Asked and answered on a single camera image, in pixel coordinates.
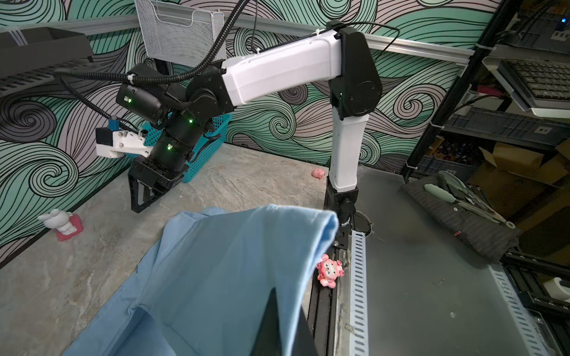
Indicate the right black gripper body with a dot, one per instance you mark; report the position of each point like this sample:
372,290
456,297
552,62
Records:
161,173

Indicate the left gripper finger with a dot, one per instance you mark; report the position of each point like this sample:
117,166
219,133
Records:
268,339

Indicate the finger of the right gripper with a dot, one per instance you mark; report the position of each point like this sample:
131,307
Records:
134,193
150,193

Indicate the light blue long sleeve shirt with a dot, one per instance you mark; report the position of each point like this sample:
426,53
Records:
202,289

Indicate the teal plastic basket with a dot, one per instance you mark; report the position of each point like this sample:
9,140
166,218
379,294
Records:
207,146

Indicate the pink pig plush toy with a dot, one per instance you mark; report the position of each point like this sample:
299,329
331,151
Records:
329,271

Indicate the small pink floor toy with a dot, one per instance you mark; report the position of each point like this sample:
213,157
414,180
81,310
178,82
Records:
319,173

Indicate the grey folded cloth bundle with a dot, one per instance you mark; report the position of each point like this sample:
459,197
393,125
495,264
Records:
489,239

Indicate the cardboard box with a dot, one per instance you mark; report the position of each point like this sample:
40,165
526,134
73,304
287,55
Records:
511,177

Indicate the black computer keyboard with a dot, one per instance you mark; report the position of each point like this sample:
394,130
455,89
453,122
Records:
540,84

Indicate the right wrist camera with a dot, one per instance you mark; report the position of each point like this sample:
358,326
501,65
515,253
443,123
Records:
115,144

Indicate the black front mounting rail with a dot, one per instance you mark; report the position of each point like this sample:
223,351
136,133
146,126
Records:
322,310

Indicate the white slotted cable duct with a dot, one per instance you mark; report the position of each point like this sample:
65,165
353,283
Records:
359,336

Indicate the clear acrylic wall box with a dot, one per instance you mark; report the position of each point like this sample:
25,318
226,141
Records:
177,34

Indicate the black perforated wall tray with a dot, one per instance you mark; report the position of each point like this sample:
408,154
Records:
29,56

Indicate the aluminium back wall rail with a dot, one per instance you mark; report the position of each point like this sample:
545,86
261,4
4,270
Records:
88,27

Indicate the white side cable duct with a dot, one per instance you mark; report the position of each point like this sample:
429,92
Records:
524,322

